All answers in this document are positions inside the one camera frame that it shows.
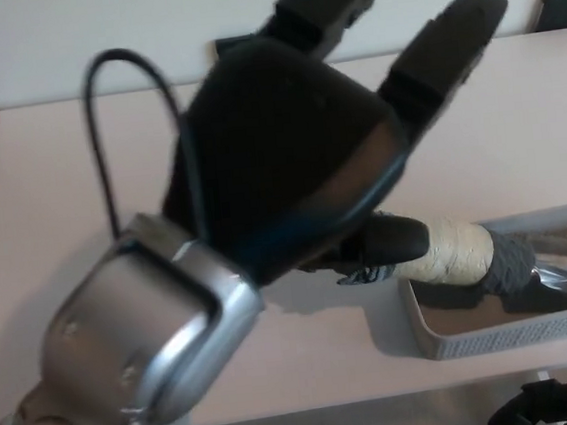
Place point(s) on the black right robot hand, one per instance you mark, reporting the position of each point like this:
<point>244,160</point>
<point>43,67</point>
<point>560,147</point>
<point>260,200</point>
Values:
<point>548,405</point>

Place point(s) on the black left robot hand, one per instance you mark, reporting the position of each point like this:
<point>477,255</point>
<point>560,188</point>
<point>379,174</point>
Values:
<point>277,148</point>

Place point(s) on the grey perforated plastic container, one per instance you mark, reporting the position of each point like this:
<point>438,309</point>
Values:
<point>502,339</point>

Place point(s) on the white desk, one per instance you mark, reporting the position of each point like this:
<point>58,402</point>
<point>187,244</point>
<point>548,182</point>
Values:
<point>58,169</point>

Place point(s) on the white cabinet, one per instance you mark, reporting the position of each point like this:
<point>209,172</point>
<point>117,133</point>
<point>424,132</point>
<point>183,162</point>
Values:
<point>70,32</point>

